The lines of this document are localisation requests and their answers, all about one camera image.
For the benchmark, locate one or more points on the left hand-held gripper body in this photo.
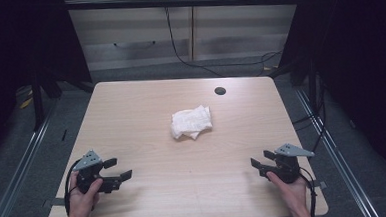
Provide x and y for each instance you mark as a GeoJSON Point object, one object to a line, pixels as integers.
{"type": "Point", "coordinates": [88, 171]}

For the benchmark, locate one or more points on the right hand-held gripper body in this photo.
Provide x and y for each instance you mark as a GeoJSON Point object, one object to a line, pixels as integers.
{"type": "Point", "coordinates": [288, 165]}

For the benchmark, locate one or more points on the white cloth with red print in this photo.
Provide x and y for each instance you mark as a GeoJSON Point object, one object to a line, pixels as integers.
{"type": "Point", "coordinates": [191, 122]}

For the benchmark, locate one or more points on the person's right hand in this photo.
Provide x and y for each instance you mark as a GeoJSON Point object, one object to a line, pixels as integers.
{"type": "Point", "coordinates": [290, 193]}

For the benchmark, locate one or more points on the person's left hand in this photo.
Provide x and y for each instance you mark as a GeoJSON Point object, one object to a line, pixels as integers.
{"type": "Point", "coordinates": [81, 202]}

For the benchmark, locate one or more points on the grey tape strip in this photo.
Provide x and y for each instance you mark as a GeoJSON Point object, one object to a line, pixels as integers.
{"type": "Point", "coordinates": [57, 201]}
{"type": "Point", "coordinates": [320, 184]}

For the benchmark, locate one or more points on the round dark table hole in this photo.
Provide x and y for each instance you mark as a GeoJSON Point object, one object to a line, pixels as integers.
{"type": "Point", "coordinates": [220, 90]}

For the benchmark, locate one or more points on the black metal stand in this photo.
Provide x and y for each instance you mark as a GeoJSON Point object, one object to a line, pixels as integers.
{"type": "Point", "coordinates": [37, 103]}

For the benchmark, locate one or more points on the yellow tape strip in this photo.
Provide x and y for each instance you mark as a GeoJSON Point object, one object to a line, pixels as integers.
{"type": "Point", "coordinates": [26, 103]}

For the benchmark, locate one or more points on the dark curtain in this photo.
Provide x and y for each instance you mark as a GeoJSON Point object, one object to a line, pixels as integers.
{"type": "Point", "coordinates": [362, 63]}
{"type": "Point", "coordinates": [17, 47]}

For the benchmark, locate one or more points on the black horizontal bar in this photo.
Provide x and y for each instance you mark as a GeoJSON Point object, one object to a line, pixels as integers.
{"type": "Point", "coordinates": [182, 3]}

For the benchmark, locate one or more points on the metal floor rail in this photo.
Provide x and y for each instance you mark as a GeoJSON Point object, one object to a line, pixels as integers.
{"type": "Point", "coordinates": [342, 170]}
{"type": "Point", "coordinates": [16, 178]}

